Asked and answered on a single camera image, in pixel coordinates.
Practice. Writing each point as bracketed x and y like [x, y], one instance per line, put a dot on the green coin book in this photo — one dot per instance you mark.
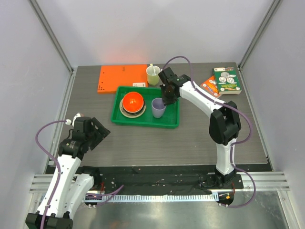
[227, 81]

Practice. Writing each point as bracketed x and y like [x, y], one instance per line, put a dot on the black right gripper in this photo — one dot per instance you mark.
[169, 90]

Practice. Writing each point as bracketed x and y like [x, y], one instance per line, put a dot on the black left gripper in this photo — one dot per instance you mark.
[101, 132]

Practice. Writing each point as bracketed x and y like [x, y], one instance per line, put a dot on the cream plate with black mark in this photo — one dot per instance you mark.
[132, 116]

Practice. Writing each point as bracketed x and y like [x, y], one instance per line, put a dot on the lavender cup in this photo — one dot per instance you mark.
[158, 108]

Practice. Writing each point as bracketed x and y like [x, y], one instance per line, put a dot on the green plastic bin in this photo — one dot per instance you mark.
[170, 118]

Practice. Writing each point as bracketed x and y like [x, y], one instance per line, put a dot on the orange small book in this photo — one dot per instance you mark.
[210, 87]

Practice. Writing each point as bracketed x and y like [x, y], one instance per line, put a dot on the orange bowl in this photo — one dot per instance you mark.
[133, 102]

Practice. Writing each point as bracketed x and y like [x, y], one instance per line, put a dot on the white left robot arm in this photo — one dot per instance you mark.
[70, 181]

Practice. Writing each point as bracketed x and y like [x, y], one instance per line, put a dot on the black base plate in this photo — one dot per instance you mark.
[162, 179]

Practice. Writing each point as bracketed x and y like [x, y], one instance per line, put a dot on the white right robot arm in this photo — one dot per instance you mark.
[224, 121]

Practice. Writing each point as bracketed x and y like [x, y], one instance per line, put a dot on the dark brown bowl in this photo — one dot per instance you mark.
[127, 113]

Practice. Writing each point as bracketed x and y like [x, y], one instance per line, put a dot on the white spoon in mug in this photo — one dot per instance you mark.
[153, 69]

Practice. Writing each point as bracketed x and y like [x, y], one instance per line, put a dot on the orange notebook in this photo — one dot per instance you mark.
[113, 76]

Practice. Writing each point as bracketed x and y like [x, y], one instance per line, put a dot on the olive green mug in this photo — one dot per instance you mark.
[153, 80]

